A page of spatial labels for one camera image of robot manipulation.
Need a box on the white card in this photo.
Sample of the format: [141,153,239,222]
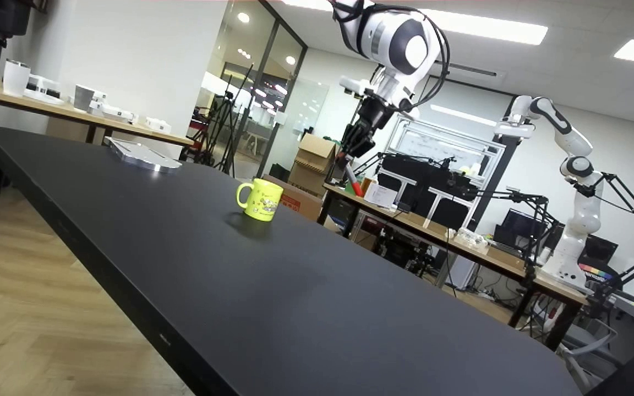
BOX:
[363,183,398,209]

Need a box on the row of black monitors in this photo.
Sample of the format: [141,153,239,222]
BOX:
[375,153,480,230]

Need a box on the silver metal plate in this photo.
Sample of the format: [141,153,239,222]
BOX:
[105,136,183,173]

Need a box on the white tumbler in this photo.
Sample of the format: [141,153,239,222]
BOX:
[2,59,31,98]

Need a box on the camera on mount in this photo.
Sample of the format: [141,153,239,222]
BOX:
[445,186,562,287]

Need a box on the long wooden table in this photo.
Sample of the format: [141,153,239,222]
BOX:
[317,183,589,351]

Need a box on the stand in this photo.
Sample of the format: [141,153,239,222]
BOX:
[189,64,255,174]

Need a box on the office chair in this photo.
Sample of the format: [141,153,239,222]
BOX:
[557,316,629,392]

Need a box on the whiteboard in aluminium frame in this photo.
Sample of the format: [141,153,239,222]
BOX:
[384,114,508,185]

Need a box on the black laptop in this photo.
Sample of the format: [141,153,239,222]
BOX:
[492,208,552,255]

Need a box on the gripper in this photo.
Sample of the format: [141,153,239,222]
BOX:
[340,97,397,161]

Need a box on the row of white devices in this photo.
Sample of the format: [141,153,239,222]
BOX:
[24,75,172,135]

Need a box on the red pen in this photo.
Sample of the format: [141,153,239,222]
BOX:
[339,156,364,197]

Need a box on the yellow mug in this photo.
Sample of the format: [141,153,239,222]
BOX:
[236,178,284,222]

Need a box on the stack of cardboard boxes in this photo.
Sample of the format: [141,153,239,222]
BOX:
[264,133,338,222]

